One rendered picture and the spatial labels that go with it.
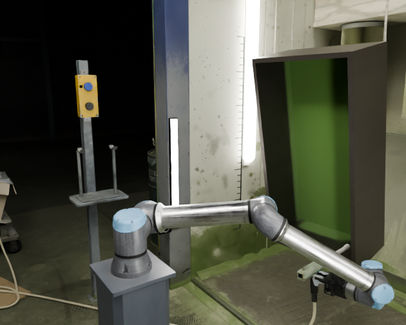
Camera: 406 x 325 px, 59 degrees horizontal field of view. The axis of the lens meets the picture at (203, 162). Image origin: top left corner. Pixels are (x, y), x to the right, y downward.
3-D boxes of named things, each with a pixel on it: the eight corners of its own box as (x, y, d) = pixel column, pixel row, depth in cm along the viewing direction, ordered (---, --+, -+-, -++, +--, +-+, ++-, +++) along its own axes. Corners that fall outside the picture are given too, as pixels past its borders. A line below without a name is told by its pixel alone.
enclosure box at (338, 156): (300, 218, 265) (289, 49, 226) (384, 245, 221) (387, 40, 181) (270, 240, 245) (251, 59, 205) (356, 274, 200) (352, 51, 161)
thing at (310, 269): (305, 312, 185) (303, 270, 181) (297, 308, 189) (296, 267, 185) (352, 277, 216) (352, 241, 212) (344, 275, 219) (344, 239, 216)
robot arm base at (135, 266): (120, 283, 157) (119, 262, 155) (104, 265, 172) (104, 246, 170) (158, 270, 168) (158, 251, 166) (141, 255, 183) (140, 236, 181)
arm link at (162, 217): (120, 211, 176) (276, 199, 161) (133, 200, 192) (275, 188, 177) (125, 240, 178) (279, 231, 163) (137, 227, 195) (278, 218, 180)
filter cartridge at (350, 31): (378, 124, 320) (388, 24, 301) (378, 129, 288) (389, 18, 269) (335, 122, 335) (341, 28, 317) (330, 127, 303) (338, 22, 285)
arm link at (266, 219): (258, 207, 151) (403, 292, 147) (259, 198, 163) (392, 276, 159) (244, 229, 154) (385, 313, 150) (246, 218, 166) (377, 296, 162)
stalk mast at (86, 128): (100, 293, 264) (85, 60, 230) (102, 296, 259) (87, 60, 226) (91, 295, 260) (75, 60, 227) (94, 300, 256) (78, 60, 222)
